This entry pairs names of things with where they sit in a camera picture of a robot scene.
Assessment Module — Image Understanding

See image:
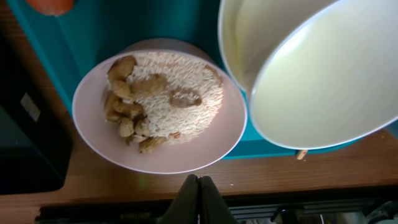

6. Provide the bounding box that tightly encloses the rice and peanut food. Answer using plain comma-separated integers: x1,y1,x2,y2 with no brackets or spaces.
104,52,223,153

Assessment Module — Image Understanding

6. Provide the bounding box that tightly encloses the teal plastic tray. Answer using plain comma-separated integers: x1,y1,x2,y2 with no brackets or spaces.
6,0,398,161

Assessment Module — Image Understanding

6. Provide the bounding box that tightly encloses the small pink bowl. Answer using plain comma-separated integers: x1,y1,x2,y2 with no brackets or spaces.
72,38,248,174

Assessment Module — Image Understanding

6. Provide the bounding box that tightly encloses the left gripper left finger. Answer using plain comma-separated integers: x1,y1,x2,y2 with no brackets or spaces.
160,174,199,224

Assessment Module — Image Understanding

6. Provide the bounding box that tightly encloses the black plastic tray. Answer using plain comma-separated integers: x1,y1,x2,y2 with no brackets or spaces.
1,37,73,195

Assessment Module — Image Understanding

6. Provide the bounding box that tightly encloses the left wooden chopstick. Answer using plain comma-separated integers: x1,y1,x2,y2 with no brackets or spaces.
295,150,308,160

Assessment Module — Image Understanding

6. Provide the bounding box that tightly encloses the pale green bowl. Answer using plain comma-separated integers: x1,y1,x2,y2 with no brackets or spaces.
218,0,334,94

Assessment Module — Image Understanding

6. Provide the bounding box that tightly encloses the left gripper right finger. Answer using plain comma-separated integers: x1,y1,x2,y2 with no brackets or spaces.
199,176,238,224

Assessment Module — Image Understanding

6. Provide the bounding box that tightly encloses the orange carrot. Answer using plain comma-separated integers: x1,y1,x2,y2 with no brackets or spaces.
25,0,75,16

